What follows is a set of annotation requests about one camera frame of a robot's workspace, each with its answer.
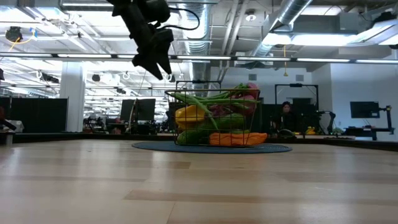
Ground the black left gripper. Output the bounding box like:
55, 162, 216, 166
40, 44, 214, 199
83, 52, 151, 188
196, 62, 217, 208
107, 0, 174, 81

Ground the green long bean bundle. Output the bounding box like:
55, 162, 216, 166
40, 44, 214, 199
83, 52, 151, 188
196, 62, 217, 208
169, 82, 261, 131

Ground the person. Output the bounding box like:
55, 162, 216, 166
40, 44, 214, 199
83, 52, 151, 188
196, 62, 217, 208
274, 101, 304, 136

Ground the yellow starfruit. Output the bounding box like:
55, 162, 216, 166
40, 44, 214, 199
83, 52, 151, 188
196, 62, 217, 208
175, 105, 206, 126

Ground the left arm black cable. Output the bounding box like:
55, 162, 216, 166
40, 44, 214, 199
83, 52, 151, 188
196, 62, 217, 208
158, 7, 201, 32

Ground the silver spiral ventilation duct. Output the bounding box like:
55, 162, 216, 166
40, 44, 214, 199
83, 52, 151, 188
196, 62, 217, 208
251, 0, 313, 57

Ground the black ceiling cord reel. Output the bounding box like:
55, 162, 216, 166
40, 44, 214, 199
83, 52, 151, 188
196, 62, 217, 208
4, 26, 24, 44

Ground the copper wire basket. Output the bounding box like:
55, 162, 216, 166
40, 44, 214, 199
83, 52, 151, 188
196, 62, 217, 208
164, 88, 262, 147

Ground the black monitor stand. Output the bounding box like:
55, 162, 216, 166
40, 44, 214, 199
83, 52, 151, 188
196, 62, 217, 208
378, 105, 393, 135

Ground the white building column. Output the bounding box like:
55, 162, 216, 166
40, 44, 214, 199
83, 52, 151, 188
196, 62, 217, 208
59, 62, 85, 133

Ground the black partition panel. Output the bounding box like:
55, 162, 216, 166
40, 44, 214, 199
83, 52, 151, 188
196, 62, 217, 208
0, 96, 68, 133

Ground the silver corrugated ventilation duct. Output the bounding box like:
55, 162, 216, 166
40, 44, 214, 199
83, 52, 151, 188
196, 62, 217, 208
176, 0, 213, 82

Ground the black office desk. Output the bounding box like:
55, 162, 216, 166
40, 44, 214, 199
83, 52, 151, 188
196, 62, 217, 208
345, 126, 396, 141

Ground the green pepper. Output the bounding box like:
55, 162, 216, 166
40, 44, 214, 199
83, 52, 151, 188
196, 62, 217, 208
177, 128, 208, 146

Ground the orange carrot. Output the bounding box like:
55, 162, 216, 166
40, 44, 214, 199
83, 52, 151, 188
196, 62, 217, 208
208, 132, 268, 147

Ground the round dark blue placemat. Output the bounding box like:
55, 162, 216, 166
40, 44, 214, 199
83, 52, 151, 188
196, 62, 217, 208
131, 141, 294, 155

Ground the black desk monitor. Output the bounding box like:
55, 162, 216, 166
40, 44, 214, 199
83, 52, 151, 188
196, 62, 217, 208
349, 101, 381, 119
119, 98, 138, 123
136, 98, 156, 123

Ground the yellow hanging cord plug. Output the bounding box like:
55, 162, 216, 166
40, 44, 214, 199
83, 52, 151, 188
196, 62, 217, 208
282, 45, 289, 78

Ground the LED light bar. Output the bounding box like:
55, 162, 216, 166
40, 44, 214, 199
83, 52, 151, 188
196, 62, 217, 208
0, 52, 398, 65

